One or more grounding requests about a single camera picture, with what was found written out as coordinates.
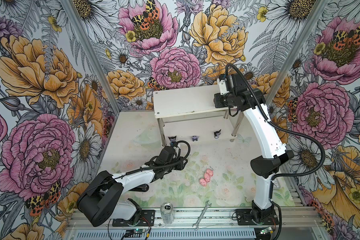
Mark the black white kuromi toy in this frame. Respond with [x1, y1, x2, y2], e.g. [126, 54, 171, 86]
[168, 136, 177, 145]

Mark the pink pig toy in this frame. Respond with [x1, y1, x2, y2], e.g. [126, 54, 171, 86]
[199, 179, 207, 187]
[204, 169, 214, 183]

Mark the black purple kuromi toy back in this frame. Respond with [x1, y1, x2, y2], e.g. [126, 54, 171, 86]
[214, 130, 222, 139]

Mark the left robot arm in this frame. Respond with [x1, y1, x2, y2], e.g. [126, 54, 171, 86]
[77, 141, 191, 227]

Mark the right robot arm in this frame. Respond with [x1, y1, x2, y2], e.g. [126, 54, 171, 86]
[214, 74, 293, 222]

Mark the white two-tier shelf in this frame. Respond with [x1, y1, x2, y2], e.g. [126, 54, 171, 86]
[153, 85, 240, 147]

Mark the silver drink can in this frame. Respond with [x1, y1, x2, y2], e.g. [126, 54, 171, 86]
[161, 202, 175, 225]

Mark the silver wrench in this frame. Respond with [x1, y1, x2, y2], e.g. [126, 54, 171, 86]
[193, 201, 212, 231]

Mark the green circuit board left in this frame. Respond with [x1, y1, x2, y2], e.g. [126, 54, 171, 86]
[124, 229, 149, 238]

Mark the green circuit board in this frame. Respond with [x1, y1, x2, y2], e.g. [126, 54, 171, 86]
[124, 229, 149, 238]
[259, 227, 274, 235]

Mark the green circuit board right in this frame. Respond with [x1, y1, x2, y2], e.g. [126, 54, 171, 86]
[259, 227, 274, 235]

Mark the black corrugated cable right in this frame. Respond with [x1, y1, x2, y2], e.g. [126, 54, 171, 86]
[224, 62, 326, 181]

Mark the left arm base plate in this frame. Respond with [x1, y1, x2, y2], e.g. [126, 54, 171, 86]
[112, 210, 156, 227]

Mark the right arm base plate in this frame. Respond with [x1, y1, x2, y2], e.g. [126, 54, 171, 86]
[234, 208, 279, 226]

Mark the aluminium front rail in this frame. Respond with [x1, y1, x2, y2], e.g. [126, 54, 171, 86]
[67, 207, 324, 230]

